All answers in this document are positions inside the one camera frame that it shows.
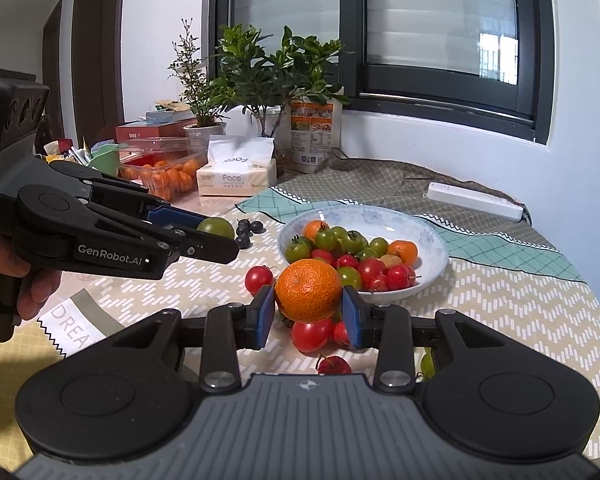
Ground white tissue pack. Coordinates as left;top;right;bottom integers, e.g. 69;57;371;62
207;135;276;171

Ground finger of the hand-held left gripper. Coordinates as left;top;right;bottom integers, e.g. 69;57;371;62
87;196;241;265
47;159;210;232

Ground thin-leaf plant in white pot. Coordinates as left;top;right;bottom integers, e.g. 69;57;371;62
167;17;228;143

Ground printed paper carton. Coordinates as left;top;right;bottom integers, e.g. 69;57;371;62
289;99;343;175

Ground cluster of blueberries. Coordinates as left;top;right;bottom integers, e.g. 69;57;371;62
235;218;266;251

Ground white power strip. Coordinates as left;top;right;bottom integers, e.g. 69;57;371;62
426;181;525;222

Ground patchwork printed tablecloth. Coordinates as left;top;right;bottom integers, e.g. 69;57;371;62
0;147;600;461

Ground stack of books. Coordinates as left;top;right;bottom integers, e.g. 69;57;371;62
145;100;197;125

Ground beige tissue pack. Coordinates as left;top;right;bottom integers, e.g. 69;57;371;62
196;159;278;197

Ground person's left hand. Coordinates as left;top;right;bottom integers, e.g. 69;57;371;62
0;237;65;321

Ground red flat box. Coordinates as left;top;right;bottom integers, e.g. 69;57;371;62
115;122;196;143

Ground assorted small packets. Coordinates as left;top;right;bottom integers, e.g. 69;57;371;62
42;137;93;166

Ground green plastic cup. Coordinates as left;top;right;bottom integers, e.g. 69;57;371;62
89;142;122;177

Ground dark wooden door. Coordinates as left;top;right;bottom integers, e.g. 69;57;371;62
42;0;128;153

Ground white ceramic bowl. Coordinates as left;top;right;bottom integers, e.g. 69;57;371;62
278;205;450;306

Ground clear plastic fruit container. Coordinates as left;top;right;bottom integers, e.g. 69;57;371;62
117;136;211;202

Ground broad-leaf potted plant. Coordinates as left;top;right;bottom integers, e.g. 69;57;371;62
207;24;353;138

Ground pile of red cherry tomatoes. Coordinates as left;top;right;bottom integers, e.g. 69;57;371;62
244;247;388;353

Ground pile of green cherry tomatoes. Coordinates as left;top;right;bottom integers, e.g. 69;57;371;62
285;225;437;380

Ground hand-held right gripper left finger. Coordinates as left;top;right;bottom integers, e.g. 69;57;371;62
107;285;277;395

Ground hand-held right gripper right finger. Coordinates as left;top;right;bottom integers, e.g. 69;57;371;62
341;286;513;395

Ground dark framed window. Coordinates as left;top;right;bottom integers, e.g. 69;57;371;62
215;0;551;145

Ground round green tomato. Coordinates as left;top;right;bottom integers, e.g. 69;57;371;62
197;216;236;241

